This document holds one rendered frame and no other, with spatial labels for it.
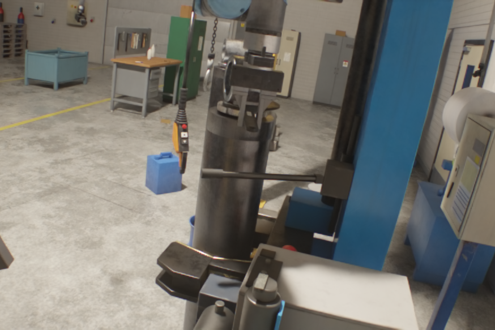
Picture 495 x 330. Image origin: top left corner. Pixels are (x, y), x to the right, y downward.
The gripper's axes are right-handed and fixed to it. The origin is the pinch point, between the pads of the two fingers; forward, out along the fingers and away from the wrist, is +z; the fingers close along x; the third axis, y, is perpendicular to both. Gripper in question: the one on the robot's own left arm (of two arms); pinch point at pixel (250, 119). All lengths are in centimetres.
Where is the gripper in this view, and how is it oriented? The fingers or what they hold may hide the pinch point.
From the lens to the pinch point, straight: 107.7
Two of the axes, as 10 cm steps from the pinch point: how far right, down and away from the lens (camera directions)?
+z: -1.5, 9.4, 3.0
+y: -0.5, -3.1, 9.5
